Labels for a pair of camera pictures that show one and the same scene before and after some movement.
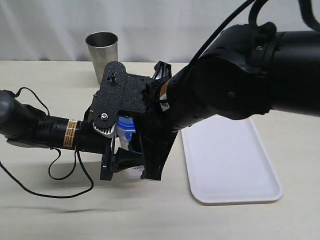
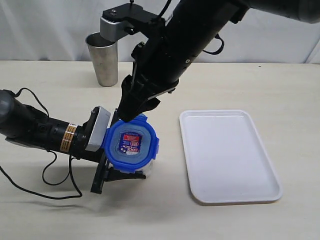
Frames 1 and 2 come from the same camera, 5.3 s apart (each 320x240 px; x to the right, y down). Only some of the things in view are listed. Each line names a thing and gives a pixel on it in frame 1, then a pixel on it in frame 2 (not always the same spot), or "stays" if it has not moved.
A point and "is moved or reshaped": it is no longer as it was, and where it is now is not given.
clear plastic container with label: x=123 y=139 is moved or reshaped
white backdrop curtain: x=148 y=30 stays
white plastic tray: x=228 y=162 stays
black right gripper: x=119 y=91 to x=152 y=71
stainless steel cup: x=103 y=47 stays
